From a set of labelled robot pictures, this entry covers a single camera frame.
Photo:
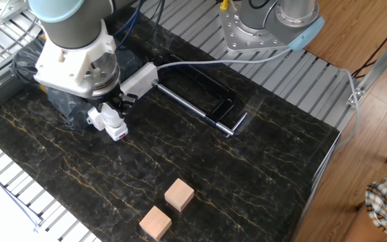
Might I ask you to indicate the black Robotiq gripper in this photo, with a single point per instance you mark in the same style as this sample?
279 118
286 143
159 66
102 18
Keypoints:
107 99

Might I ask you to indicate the white plug-in bulb holder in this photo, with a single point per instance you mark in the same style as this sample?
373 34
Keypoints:
118 131

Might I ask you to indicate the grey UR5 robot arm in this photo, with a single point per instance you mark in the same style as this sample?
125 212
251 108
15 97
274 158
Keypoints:
76 50

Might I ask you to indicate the white power strip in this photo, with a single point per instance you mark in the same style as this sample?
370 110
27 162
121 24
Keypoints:
139 79

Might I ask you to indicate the black wrapped package yellow tape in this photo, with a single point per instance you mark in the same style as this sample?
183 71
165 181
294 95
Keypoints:
62 104

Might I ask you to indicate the light wooden cube block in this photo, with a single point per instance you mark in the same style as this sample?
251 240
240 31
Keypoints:
179 195
155 223

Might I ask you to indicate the black C-clamp steel screw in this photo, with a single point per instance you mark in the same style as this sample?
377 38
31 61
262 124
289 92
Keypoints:
225 109

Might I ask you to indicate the yellow plastic piece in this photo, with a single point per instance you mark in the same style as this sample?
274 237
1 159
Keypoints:
224 4

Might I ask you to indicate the silver robot mounting plate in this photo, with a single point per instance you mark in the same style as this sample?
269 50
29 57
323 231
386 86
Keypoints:
247 37

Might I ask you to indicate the aluminium frame beam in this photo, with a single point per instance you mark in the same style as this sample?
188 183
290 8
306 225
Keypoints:
381 64

